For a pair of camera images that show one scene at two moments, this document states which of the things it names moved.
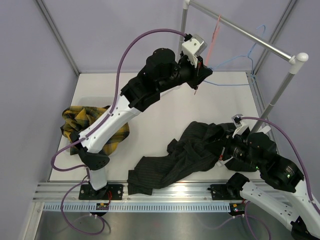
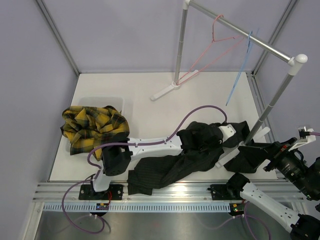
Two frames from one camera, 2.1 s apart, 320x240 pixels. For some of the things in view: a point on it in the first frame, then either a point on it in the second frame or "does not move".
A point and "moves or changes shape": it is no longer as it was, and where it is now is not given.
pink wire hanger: x=213 y=39 → x=213 y=40
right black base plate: x=222 y=192 does not move
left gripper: x=199 y=74 → x=215 y=145
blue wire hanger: x=248 y=55 moves or changes shape
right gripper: x=224 y=154 → x=271 y=150
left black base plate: x=86 y=192 does not move
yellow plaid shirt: x=76 y=119 does not move
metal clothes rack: x=296 y=60 does not move
